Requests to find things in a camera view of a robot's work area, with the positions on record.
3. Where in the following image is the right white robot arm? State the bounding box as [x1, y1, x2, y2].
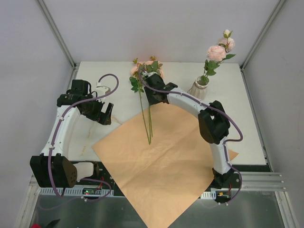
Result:
[139, 73, 233, 189]

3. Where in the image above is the cream ribbon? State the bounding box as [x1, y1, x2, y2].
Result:
[79, 116, 123, 161]

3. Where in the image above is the aluminium front rail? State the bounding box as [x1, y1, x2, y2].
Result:
[29, 166, 288, 191]

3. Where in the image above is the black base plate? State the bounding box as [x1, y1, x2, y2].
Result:
[71, 159, 273, 202]

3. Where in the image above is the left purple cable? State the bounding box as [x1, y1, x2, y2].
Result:
[38, 74, 119, 210]

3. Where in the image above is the white ribbed vase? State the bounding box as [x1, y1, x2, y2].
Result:
[188, 77, 209, 100]

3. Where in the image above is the left white cable duct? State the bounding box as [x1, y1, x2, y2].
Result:
[40, 187, 114, 197]

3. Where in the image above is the left aluminium frame post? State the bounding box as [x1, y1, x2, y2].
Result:
[37, 0, 80, 70]

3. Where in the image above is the white cable duct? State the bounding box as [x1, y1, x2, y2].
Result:
[200, 191, 231, 200]
[40, 187, 114, 197]

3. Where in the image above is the right white cable duct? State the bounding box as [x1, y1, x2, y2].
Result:
[200, 191, 231, 200]

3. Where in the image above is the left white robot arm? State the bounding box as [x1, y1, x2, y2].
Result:
[30, 79, 114, 188]

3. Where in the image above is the right aluminium frame post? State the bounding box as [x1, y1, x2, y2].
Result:
[240, 0, 287, 72]

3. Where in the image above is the black object at bottom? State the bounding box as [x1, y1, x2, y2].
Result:
[45, 219, 60, 228]

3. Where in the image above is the aluminium frame post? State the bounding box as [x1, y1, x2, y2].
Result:
[240, 0, 287, 72]
[37, 0, 80, 70]

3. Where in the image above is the pink rose stem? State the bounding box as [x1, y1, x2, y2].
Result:
[138, 56, 163, 144]
[129, 58, 153, 145]
[198, 29, 236, 86]

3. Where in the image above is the red object at bottom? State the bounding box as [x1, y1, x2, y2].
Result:
[30, 223, 41, 228]

